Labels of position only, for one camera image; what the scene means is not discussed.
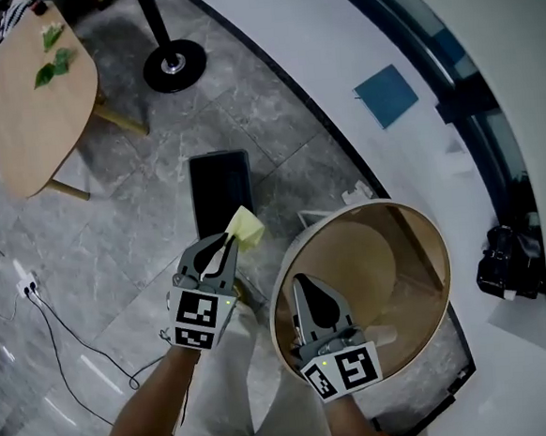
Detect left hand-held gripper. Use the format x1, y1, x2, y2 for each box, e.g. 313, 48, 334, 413
162, 232, 248, 353

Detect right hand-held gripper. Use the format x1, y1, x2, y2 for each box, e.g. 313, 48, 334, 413
284, 267, 385, 407

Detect yellow paper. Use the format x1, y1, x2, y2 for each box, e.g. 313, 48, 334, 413
222, 203, 267, 254

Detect black waste bin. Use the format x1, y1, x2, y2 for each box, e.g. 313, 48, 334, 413
187, 147, 256, 241

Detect person's left forearm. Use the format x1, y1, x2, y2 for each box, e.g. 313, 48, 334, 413
99, 342, 209, 436

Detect person's right forearm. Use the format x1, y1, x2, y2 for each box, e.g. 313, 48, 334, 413
322, 389, 381, 436

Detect round glass-top side table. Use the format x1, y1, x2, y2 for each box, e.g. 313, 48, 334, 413
260, 192, 461, 395

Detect person's left shoe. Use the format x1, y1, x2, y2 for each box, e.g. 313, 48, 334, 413
230, 278, 262, 310

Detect person's light trousers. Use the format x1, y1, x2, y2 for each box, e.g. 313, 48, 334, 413
166, 297, 333, 436

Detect crumpled white paper piece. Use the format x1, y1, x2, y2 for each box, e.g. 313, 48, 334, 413
340, 179, 372, 207

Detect black coat rack stand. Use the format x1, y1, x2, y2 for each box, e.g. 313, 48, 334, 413
135, 0, 210, 96

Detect white power strip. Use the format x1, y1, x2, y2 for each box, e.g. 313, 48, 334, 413
16, 272, 43, 299

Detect black bag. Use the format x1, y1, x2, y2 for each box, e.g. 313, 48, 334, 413
471, 212, 546, 305

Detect small white box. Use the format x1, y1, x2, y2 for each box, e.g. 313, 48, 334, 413
443, 135, 469, 158

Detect wooden side table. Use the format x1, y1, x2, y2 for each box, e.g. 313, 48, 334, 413
0, 0, 155, 209

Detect teal notebook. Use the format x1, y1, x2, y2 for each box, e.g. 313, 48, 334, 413
351, 62, 422, 133

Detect green leaf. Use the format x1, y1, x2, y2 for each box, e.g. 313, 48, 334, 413
52, 47, 74, 75
40, 23, 64, 53
32, 62, 56, 90

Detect black screen housing bar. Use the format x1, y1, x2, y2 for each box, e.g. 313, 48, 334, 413
316, 0, 546, 311

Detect white projection screen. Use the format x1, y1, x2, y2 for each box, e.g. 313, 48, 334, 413
368, 0, 546, 320

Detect black white patterned cloth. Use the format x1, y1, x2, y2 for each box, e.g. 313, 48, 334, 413
0, 0, 39, 47

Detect black power cable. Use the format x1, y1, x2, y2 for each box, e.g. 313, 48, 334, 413
32, 279, 169, 398
27, 286, 115, 434

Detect white power cable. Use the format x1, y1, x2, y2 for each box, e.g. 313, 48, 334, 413
0, 288, 26, 324

